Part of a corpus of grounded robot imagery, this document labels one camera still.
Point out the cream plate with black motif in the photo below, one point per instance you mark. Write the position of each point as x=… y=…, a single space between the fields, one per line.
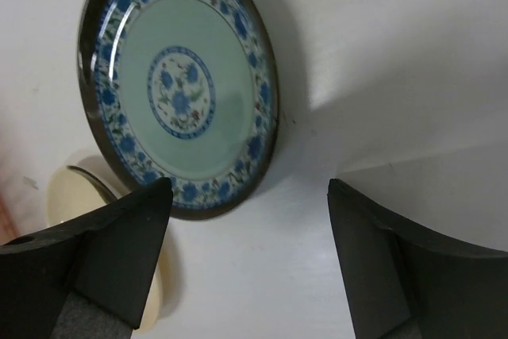
x=76 y=189

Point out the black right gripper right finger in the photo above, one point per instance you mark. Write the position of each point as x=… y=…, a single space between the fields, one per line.
x=403 y=280

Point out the white pink dish rack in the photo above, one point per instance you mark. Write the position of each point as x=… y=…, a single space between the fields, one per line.
x=8 y=228

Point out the tape scrap on table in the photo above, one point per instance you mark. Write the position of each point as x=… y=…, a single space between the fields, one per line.
x=30 y=182

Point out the blue floral plate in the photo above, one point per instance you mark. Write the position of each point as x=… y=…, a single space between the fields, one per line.
x=183 y=89

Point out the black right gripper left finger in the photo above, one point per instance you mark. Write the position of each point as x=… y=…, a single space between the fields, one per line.
x=90 y=276

